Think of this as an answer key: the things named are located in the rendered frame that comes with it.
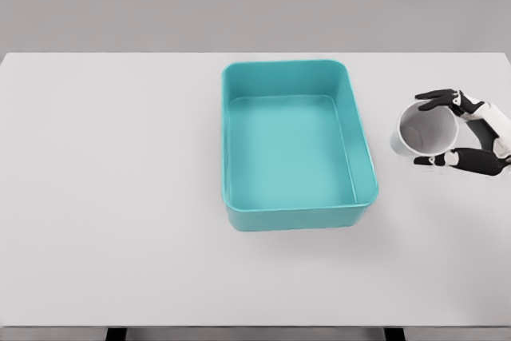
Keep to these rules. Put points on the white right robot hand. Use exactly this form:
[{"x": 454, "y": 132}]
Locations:
[{"x": 495, "y": 123}]

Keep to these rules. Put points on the white paper cup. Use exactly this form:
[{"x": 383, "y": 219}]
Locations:
[{"x": 429, "y": 127}]

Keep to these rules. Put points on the teal plastic basket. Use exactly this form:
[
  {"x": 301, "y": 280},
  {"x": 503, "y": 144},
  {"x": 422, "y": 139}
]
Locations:
[{"x": 295, "y": 145}]

